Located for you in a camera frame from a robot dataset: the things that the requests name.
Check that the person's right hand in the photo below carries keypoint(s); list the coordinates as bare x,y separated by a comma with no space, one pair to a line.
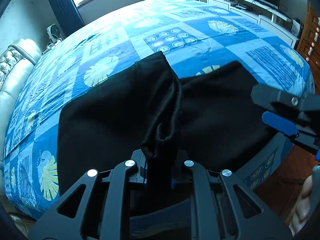
302,205

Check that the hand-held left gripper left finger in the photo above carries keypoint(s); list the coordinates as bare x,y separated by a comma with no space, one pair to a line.
138,171

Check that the brown wooden cabinet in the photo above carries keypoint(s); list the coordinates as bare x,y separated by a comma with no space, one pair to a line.
310,35

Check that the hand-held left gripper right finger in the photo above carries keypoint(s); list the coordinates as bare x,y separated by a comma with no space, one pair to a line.
193,177

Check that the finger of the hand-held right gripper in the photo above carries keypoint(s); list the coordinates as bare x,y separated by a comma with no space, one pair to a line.
280,124
280,97

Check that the small white device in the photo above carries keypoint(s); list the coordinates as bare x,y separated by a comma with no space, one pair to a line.
296,26

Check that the white desk fan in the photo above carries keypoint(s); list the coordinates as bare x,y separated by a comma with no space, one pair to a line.
53,32

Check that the blue printed bed sheet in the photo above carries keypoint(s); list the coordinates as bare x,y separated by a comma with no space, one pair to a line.
175,22

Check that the beige tufted leather headboard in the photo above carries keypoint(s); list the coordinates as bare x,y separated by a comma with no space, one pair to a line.
17,75

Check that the white television stand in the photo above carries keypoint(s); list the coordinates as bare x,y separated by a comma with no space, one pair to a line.
265,17

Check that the dark blue curtain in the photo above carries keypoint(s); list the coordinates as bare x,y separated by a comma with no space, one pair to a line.
65,7

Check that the black pants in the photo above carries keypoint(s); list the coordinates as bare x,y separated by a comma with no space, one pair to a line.
105,125

